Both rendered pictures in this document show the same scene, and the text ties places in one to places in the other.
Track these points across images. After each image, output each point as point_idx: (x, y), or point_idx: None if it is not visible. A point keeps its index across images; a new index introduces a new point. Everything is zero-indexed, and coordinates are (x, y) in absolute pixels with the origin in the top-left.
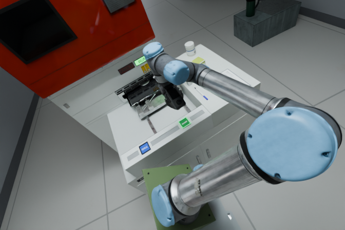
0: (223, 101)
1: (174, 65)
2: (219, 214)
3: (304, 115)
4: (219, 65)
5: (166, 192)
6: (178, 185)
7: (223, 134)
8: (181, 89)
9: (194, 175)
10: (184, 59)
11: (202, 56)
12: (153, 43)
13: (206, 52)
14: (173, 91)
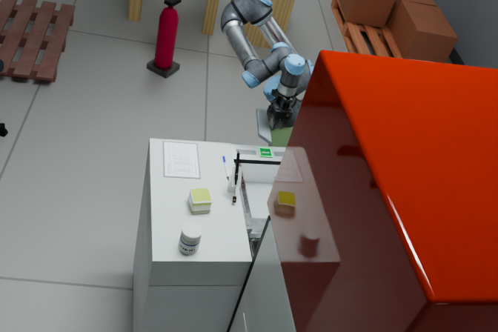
0: (208, 145)
1: (283, 43)
2: (263, 117)
3: None
4: (167, 189)
5: (307, 64)
6: None
7: None
8: None
9: (290, 46)
10: (210, 243)
11: (175, 226)
12: (293, 60)
13: (162, 229)
14: None
